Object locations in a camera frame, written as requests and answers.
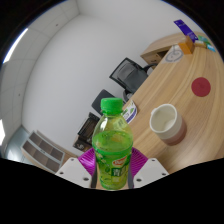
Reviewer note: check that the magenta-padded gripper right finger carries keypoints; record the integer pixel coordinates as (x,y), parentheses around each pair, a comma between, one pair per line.
(150,170)

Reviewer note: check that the black mesh office chair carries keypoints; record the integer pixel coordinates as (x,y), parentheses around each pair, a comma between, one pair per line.
(130,75)

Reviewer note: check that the white and blue leaflet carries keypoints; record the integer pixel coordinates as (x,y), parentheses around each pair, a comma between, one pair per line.
(130,112)

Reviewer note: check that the white open shelf unit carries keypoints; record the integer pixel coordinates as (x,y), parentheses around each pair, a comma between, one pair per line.
(43,151)

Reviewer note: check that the green and white box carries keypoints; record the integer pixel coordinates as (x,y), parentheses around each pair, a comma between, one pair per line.
(206,43)

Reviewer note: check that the white and brown mug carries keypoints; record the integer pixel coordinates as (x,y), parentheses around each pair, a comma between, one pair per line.
(166,125)

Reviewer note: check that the long ceiling light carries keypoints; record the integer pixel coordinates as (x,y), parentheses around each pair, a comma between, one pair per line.
(15,46)

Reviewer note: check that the orange box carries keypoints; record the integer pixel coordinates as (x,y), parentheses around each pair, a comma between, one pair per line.
(186,45)

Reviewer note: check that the green drink bottle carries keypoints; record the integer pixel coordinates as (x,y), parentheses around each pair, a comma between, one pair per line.
(112,150)

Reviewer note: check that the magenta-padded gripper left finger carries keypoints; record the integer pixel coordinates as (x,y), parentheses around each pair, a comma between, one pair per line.
(74,170)

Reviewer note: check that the black storage crate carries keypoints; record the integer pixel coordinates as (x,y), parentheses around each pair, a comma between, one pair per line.
(86,131)

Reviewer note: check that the purple box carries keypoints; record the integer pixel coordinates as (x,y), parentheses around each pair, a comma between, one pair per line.
(185,29)

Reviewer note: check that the wooden side cabinet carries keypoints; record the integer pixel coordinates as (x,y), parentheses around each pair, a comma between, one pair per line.
(156,51)

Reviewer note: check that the flat round red coaster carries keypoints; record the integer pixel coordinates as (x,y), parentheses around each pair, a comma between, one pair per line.
(201,87)

